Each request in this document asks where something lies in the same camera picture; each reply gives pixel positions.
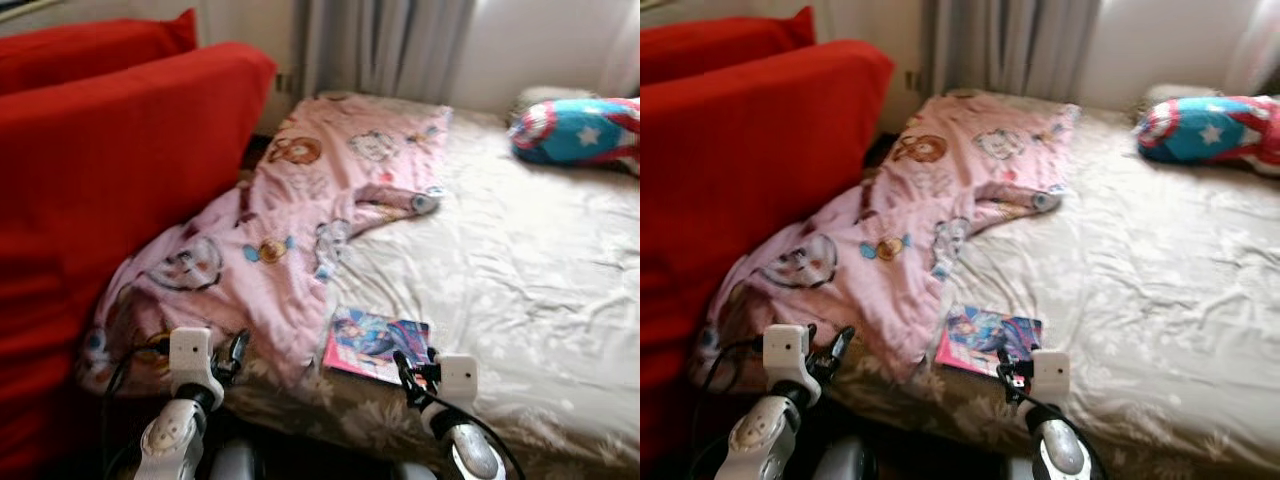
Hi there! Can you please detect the colourful comic magazine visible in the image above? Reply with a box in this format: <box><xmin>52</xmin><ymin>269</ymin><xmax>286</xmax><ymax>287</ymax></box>
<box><xmin>934</xmin><ymin>303</ymin><xmax>1044</xmax><ymax>379</ymax></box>
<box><xmin>322</xmin><ymin>306</ymin><xmax>433</xmax><ymax>386</ymax></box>

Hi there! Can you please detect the grey robot left leg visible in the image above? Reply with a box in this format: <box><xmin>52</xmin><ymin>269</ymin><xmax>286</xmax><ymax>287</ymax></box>
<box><xmin>812</xmin><ymin>433</ymin><xmax>879</xmax><ymax>480</ymax></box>
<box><xmin>208</xmin><ymin>438</ymin><xmax>265</xmax><ymax>480</ymax></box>

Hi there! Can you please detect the bed with beige floral sheet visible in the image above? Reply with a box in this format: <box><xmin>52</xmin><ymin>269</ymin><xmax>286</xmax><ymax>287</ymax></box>
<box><xmin>830</xmin><ymin>88</ymin><xmax>1280</xmax><ymax>480</ymax></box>
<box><xmin>215</xmin><ymin>90</ymin><xmax>641</xmax><ymax>480</ymax></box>

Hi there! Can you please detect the pink cartoon blanket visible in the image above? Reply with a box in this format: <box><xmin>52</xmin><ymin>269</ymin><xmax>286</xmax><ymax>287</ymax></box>
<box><xmin>78</xmin><ymin>93</ymin><xmax>453</xmax><ymax>393</ymax></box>
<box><xmin>695</xmin><ymin>90</ymin><xmax>1081</xmax><ymax>386</ymax></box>

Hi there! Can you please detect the large red cushion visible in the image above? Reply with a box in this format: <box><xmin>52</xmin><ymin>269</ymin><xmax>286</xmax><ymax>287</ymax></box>
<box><xmin>0</xmin><ymin>42</ymin><xmax>278</xmax><ymax>471</ymax></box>
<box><xmin>640</xmin><ymin>39</ymin><xmax>897</xmax><ymax>471</ymax></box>

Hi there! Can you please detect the blue star striped pillow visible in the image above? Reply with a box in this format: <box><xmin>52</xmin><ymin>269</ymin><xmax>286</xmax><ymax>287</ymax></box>
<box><xmin>510</xmin><ymin>96</ymin><xmax>641</xmax><ymax>176</ymax></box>
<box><xmin>1135</xmin><ymin>95</ymin><xmax>1280</xmax><ymax>171</ymax></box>

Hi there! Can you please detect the grey curtain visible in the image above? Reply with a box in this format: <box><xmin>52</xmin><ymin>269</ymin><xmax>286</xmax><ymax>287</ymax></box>
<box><xmin>1222</xmin><ymin>0</ymin><xmax>1280</xmax><ymax>98</ymax></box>
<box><xmin>298</xmin><ymin>0</ymin><xmax>479</xmax><ymax>101</ymax></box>
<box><xmin>603</xmin><ymin>0</ymin><xmax>641</xmax><ymax>99</ymax></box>
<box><xmin>925</xmin><ymin>0</ymin><xmax>1104</xmax><ymax>99</ymax></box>

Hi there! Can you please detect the small red cushion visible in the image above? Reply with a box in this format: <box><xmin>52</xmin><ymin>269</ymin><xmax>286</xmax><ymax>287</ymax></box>
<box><xmin>640</xmin><ymin>6</ymin><xmax>817</xmax><ymax>86</ymax></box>
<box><xmin>0</xmin><ymin>9</ymin><xmax>199</xmax><ymax>96</ymax></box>

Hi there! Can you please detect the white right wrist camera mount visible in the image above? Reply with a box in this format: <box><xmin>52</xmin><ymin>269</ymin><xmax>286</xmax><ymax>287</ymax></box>
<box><xmin>432</xmin><ymin>353</ymin><xmax>480</xmax><ymax>419</ymax></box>
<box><xmin>1028</xmin><ymin>348</ymin><xmax>1072</xmax><ymax>413</ymax></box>

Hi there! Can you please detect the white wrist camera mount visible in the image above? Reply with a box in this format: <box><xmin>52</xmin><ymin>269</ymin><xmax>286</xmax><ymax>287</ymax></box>
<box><xmin>166</xmin><ymin>325</ymin><xmax>225</xmax><ymax>413</ymax></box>
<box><xmin>432</xmin><ymin>353</ymin><xmax>480</xmax><ymax>419</ymax></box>
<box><xmin>1028</xmin><ymin>348</ymin><xmax>1072</xmax><ymax>413</ymax></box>
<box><xmin>762</xmin><ymin>322</ymin><xmax>818</xmax><ymax>406</ymax></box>

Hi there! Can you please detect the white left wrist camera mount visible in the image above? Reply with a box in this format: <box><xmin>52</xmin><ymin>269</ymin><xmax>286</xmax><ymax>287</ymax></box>
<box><xmin>166</xmin><ymin>325</ymin><xmax>225</xmax><ymax>413</ymax></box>
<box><xmin>762</xmin><ymin>322</ymin><xmax>818</xmax><ymax>406</ymax></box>

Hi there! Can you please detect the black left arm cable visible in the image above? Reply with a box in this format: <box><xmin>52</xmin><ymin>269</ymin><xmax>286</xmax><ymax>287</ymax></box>
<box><xmin>100</xmin><ymin>338</ymin><xmax>173</xmax><ymax>480</ymax></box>
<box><xmin>697</xmin><ymin>338</ymin><xmax>769</xmax><ymax>480</ymax></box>

